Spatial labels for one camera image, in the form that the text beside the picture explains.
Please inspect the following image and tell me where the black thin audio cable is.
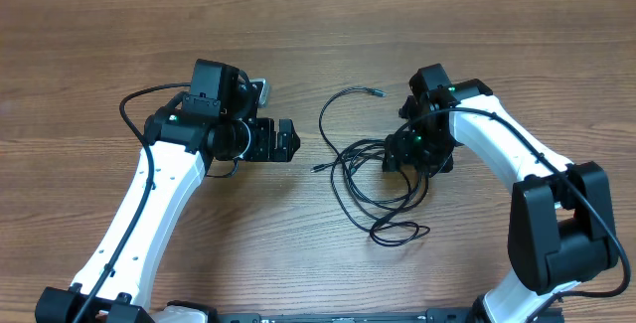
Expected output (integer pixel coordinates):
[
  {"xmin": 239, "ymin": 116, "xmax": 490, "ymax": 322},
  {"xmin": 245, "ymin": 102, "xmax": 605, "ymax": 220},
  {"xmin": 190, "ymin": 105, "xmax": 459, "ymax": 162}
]
[{"xmin": 310, "ymin": 85, "xmax": 388, "ymax": 174}]

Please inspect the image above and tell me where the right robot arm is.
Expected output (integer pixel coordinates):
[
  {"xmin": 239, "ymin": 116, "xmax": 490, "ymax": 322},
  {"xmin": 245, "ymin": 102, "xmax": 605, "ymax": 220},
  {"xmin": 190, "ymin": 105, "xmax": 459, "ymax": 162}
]
[{"xmin": 383, "ymin": 64, "xmax": 624, "ymax": 322}]

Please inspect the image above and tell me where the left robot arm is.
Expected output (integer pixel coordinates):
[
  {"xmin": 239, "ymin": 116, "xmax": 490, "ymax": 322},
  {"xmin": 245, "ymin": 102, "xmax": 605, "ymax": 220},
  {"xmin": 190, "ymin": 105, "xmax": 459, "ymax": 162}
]
[{"xmin": 35, "ymin": 60, "xmax": 300, "ymax": 323}]

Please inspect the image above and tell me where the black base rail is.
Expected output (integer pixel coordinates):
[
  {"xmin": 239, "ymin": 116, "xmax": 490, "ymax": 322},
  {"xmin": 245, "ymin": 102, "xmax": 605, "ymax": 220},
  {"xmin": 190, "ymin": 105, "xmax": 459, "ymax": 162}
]
[{"xmin": 214, "ymin": 308, "xmax": 470, "ymax": 323}]

